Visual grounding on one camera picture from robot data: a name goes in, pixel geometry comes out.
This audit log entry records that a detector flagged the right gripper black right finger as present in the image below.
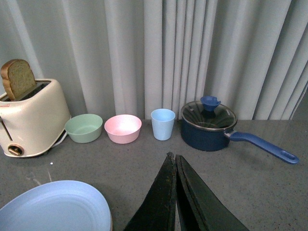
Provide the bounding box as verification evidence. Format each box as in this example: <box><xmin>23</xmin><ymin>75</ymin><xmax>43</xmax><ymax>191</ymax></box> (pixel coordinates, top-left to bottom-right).
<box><xmin>175</xmin><ymin>155</ymin><xmax>248</xmax><ymax>231</ymax></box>

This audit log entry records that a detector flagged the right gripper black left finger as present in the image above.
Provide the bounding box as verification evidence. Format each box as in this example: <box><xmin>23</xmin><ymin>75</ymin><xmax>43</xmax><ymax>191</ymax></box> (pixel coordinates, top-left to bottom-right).
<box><xmin>124</xmin><ymin>152</ymin><xmax>177</xmax><ymax>231</ymax></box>

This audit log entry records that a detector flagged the pink plate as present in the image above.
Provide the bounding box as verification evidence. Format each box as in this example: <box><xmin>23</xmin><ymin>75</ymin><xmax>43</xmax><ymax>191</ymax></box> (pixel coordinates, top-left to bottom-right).
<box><xmin>110</xmin><ymin>217</ymin><xmax>113</xmax><ymax>231</ymax></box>

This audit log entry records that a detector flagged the blue plate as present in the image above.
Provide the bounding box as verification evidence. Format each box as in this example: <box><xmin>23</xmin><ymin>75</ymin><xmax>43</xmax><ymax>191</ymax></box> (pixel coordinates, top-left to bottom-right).
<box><xmin>0</xmin><ymin>180</ymin><xmax>111</xmax><ymax>231</ymax></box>

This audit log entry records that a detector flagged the dark blue saucepan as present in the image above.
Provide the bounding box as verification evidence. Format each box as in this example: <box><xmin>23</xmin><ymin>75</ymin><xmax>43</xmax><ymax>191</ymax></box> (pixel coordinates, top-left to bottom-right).
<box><xmin>181</xmin><ymin>120</ymin><xmax>299</xmax><ymax>164</ymax></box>

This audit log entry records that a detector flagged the pink bowl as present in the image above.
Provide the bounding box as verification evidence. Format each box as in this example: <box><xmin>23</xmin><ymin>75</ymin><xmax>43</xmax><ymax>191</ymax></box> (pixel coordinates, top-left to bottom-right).
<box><xmin>104</xmin><ymin>115</ymin><xmax>142</xmax><ymax>144</ymax></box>

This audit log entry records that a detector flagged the light blue cup right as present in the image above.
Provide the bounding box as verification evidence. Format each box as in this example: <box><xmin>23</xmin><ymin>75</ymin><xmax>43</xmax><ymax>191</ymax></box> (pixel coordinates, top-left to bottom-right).
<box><xmin>151</xmin><ymin>108</ymin><xmax>175</xmax><ymax>141</ymax></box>

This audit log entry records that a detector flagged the glass pot lid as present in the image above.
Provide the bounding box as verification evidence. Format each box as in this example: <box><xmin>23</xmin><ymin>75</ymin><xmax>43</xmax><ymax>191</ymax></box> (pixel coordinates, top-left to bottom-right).
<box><xmin>181</xmin><ymin>96</ymin><xmax>237</xmax><ymax>130</ymax></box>

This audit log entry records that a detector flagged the green bowl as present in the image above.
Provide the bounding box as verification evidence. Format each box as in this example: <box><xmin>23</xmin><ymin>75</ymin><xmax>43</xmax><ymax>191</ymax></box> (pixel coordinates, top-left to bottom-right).
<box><xmin>64</xmin><ymin>114</ymin><xmax>103</xmax><ymax>143</ymax></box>

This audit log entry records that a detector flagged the cream toaster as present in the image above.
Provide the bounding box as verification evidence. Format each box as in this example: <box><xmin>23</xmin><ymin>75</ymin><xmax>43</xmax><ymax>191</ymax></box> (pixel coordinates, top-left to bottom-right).
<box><xmin>0</xmin><ymin>79</ymin><xmax>71</xmax><ymax>158</ymax></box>

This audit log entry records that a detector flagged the grey curtain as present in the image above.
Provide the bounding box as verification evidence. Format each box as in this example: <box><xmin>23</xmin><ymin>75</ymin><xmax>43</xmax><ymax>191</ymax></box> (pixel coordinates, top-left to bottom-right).
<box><xmin>0</xmin><ymin>0</ymin><xmax>308</xmax><ymax>120</ymax></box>

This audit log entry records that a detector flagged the bread slice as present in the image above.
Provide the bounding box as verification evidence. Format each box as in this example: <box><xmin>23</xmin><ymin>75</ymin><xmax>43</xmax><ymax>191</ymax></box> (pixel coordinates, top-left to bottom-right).
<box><xmin>0</xmin><ymin>59</ymin><xmax>36</xmax><ymax>101</ymax></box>

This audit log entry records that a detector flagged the white toaster cable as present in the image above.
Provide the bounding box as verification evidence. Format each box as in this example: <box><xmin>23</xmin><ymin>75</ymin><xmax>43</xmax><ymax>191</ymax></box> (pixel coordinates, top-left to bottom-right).
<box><xmin>51</xmin><ymin>131</ymin><xmax>68</xmax><ymax>147</ymax></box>

